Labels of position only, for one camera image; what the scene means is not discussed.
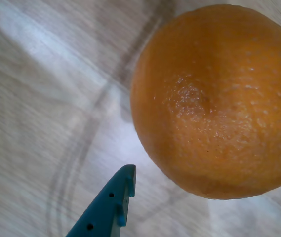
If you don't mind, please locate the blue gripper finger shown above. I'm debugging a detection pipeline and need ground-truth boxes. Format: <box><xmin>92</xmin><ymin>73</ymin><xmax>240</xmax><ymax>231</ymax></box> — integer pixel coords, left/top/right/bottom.
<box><xmin>65</xmin><ymin>164</ymin><xmax>137</xmax><ymax>237</ymax></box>

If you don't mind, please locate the large bumpy orange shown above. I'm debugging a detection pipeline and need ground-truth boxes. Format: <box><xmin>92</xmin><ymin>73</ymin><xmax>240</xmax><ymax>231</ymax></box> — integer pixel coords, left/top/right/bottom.
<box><xmin>129</xmin><ymin>3</ymin><xmax>281</xmax><ymax>200</ymax></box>

